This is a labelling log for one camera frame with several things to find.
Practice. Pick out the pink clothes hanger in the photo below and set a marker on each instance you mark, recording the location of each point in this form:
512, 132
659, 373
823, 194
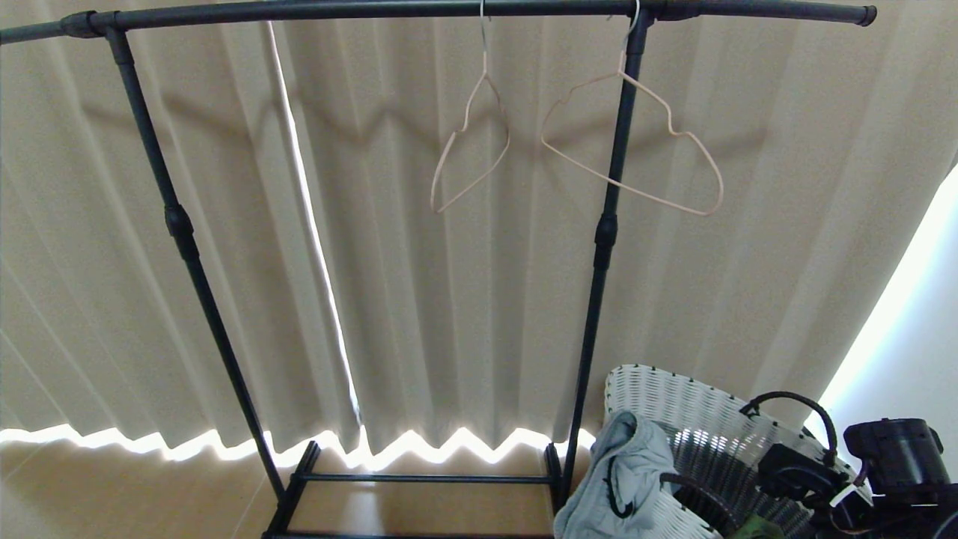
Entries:
636, 191
465, 123

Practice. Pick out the green printed shirt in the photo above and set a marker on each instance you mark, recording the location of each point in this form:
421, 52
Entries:
760, 528

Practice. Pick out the white laundry basket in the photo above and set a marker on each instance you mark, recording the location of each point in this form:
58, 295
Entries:
673, 393

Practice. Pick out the black clothes rack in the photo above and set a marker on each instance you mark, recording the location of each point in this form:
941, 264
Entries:
374, 9

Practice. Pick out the beige curtain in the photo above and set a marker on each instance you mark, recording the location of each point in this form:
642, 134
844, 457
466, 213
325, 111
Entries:
464, 299

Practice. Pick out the pale grey shorts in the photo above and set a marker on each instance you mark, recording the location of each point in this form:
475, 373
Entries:
636, 464

